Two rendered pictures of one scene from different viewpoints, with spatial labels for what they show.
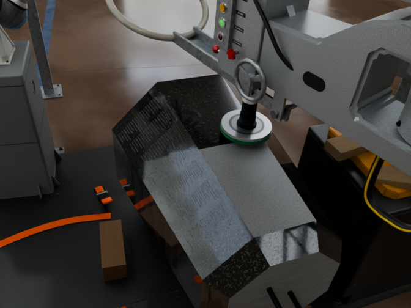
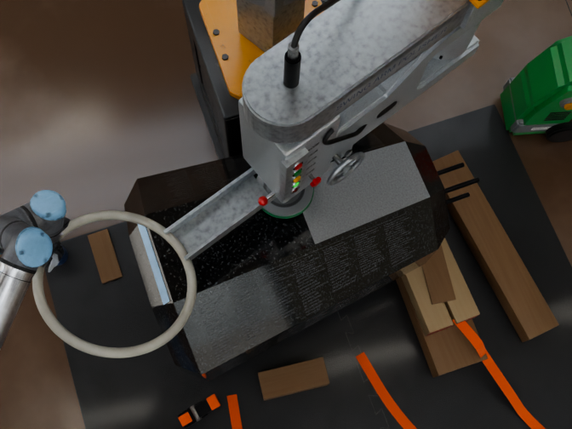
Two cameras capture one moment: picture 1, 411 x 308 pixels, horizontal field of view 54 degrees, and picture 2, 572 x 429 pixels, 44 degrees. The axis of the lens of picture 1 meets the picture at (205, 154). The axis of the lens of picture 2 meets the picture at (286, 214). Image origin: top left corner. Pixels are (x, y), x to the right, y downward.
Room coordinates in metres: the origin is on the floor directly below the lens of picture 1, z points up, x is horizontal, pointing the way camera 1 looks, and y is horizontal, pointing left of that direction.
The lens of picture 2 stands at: (1.38, 0.70, 3.36)
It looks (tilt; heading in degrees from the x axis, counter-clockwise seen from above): 73 degrees down; 269
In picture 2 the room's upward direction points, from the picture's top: 5 degrees clockwise
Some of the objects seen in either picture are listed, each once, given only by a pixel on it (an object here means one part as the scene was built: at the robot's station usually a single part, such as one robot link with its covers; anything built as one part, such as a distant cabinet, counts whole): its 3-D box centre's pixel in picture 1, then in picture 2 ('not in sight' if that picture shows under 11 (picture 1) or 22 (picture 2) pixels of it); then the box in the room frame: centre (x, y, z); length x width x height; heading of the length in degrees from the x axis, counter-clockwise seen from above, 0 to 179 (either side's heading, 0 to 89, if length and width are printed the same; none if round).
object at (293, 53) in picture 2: not in sight; (292, 65); (1.37, -0.16, 1.81); 0.04 x 0.04 x 0.17
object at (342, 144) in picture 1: (349, 145); not in sight; (1.41, -0.63, 0.81); 0.20 x 0.10 x 0.05; 120
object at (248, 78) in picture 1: (257, 77); (339, 160); (1.20, -0.15, 1.22); 0.15 x 0.10 x 0.15; 42
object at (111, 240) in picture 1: (113, 249); (293, 379); (1.28, 0.45, 0.07); 0.30 x 0.12 x 0.12; 17
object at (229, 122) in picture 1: (246, 124); (283, 188); (1.37, -0.16, 0.90); 0.21 x 0.21 x 0.01
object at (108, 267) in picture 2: not in sight; (105, 255); (2.20, -0.07, 0.02); 0.25 x 0.10 x 0.01; 114
